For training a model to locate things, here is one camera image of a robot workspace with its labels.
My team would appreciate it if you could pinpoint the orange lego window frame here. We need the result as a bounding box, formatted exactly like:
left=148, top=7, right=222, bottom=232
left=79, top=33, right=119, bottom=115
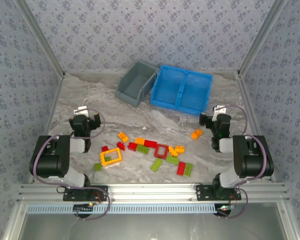
left=99, top=147, right=123, bottom=167

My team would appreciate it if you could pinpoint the green long lego brick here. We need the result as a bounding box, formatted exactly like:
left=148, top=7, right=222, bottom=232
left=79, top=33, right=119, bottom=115
left=135, top=144, right=150, bottom=155
left=165, top=155, right=180, bottom=165
left=150, top=158, right=164, bottom=173
left=183, top=162, right=194, bottom=178

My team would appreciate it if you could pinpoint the grey plastic bin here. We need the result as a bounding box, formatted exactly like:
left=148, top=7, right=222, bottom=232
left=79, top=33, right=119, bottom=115
left=114, top=61, right=159, bottom=108

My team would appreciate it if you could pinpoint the red lego window frame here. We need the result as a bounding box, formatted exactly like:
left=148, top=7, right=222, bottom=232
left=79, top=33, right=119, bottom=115
left=153, top=143, right=170, bottom=159

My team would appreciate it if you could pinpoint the small LED circuit board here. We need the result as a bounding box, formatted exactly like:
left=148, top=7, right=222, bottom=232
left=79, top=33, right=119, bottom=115
left=73, top=203, right=95, bottom=213
left=216, top=204, right=236, bottom=213

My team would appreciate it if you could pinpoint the grey metal lower panel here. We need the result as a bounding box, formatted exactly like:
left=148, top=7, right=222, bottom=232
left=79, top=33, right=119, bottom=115
left=4, top=202, right=300, bottom=240

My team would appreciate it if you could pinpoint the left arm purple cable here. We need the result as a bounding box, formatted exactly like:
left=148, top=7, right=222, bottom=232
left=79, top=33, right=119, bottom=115
left=31, top=107, right=111, bottom=221

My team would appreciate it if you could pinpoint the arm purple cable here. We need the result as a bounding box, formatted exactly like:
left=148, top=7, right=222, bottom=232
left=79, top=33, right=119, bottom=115
left=31, top=107, right=111, bottom=221
left=217, top=104, right=271, bottom=220

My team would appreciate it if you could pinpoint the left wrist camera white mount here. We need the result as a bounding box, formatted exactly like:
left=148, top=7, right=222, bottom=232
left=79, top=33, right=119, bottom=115
left=73, top=106, right=89, bottom=117

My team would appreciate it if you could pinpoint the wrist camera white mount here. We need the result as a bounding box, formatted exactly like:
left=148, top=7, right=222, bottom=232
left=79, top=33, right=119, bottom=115
left=73, top=106, right=89, bottom=117
left=213, top=105, right=227, bottom=121

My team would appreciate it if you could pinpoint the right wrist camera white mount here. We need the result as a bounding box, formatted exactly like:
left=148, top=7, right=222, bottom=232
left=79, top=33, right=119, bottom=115
left=213, top=105, right=227, bottom=121

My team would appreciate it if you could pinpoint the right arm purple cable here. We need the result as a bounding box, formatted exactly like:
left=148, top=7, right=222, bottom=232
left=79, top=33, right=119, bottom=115
left=217, top=104, right=271, bottom=220

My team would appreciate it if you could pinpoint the aluminium table edge rail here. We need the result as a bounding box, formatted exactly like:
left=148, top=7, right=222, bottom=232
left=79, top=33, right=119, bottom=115
left=42, top=73, right=66, bottom=137
left=235, top=72, right=276, bottom=182

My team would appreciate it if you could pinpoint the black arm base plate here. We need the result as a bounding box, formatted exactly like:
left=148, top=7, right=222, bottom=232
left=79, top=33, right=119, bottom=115
left=62, top=185, right=109, bottom=202
left=195, top=183, right=242, bottom=202

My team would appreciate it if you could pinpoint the wide aluminium frame rail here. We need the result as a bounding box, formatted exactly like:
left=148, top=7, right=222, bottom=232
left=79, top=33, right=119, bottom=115
left=16, top=182, right=290, bottom=203

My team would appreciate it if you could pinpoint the aluminium frame post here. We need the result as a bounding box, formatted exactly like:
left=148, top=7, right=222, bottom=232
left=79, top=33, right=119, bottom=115
left=14, top=0, right=66, bottom=78
left=238, top=0, right=289, bottom=76

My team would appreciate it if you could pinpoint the grey slotted cable duct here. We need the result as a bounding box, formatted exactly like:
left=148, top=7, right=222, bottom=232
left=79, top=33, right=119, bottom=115
left=27, top=203, right=219, bottom=215

